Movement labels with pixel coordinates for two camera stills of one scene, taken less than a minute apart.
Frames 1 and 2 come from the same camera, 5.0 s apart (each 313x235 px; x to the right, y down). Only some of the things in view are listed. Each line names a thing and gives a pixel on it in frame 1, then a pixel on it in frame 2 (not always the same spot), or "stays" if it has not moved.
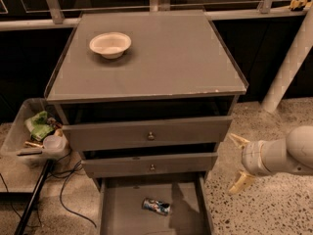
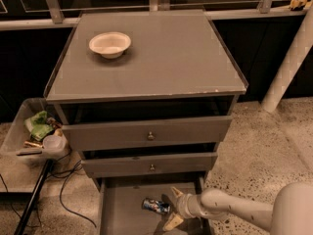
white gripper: x=251 y=157 -> x=184 y=206
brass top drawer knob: x=151 y=136 stays
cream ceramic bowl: x=111 y=44 stays
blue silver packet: x=160 y=208 stays
